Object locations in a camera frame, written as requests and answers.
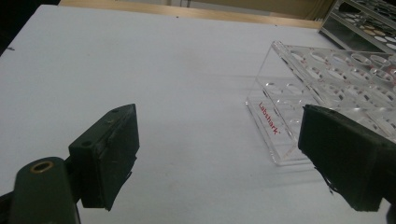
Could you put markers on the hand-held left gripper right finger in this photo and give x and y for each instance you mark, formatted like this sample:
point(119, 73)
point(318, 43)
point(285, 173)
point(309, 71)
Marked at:
point(342, 155)

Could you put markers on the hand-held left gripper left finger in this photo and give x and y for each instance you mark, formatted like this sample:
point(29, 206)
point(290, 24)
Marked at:
point(106, 155)

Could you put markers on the clear acrylic tube rack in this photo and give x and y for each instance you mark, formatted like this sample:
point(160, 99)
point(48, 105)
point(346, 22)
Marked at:
point(330, 81)

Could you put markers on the perforated metal tube rack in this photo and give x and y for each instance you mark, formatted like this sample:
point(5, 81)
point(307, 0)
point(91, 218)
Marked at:
point(358, 28)

